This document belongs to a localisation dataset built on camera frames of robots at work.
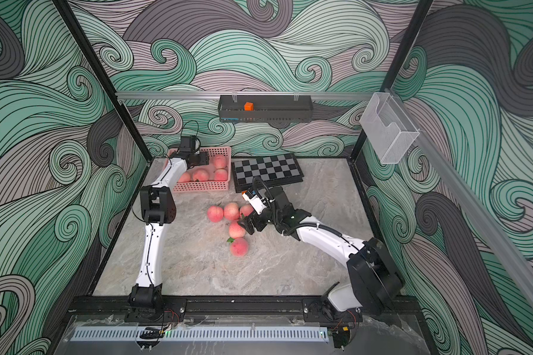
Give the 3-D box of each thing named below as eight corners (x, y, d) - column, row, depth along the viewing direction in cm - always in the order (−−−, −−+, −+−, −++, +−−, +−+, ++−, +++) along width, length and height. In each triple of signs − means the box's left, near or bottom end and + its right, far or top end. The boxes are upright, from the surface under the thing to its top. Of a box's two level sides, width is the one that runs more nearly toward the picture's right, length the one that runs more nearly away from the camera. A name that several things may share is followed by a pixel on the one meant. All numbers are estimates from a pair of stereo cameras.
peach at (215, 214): (209, 225, 97) (206, 217, 91) (211, 214, 100) (208, 205, 95) (223, 225, 97) (221, 217, 91) (224, 214, 100) (222, 205, 95)
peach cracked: (232, 259, 87) (230, 252, 81) (233, 242, 91) (232, 235, 86) (248, 259, 87) (247, 252, 81) (249, 242, 91) (248, 235, 86)
